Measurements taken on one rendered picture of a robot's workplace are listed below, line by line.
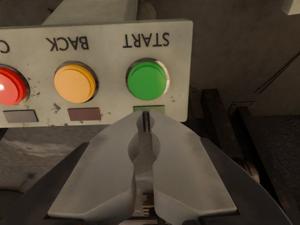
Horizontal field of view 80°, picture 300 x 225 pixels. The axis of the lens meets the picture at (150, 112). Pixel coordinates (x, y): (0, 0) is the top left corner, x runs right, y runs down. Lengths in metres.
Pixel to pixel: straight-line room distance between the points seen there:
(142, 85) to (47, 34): 0.10
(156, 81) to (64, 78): 0.09
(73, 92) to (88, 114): 0.03
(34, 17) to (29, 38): 0.70
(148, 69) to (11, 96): 0.14
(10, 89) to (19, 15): 0.73
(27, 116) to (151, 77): 0.15
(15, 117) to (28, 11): 0.69
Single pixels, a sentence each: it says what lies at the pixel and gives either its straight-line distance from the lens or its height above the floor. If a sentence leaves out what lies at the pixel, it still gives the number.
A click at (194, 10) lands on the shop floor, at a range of 0.81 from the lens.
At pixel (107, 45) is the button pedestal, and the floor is 0.59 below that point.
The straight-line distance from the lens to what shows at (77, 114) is 0.22.
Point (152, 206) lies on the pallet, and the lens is 2.50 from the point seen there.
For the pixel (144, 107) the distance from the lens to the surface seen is 0.20.
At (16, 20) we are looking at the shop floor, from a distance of 0.96.
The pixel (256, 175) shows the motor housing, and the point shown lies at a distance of 0.80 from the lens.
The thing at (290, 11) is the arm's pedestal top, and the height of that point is 0.30.
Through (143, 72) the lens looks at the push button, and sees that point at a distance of 0.18.
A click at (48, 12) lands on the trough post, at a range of 0.87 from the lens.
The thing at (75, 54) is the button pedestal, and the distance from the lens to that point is 0.20.
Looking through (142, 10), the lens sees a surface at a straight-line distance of 0.68.
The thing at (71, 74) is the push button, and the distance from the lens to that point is 0.20.
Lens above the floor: 0.75
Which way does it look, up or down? 41 degrees down
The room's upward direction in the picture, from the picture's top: 179 degrees clockwise
